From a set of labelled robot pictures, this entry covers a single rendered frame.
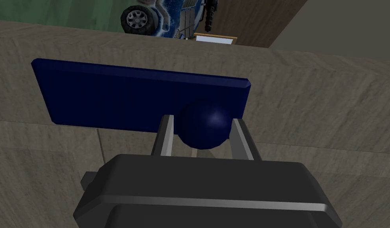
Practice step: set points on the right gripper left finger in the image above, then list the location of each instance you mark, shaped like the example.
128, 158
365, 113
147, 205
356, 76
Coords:
166, 138

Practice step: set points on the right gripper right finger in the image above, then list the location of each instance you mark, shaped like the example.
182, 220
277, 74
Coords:
244, 142

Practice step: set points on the dark blue ball knob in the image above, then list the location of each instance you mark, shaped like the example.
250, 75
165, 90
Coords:
205, 124

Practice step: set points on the dark blue drawer front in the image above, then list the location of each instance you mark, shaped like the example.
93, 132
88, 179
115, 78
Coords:
119, 95

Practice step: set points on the white wood-framed picture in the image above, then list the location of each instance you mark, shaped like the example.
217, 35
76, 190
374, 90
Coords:
214, 39

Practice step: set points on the blue toy truck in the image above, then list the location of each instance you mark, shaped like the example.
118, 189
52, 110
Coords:
169, 17

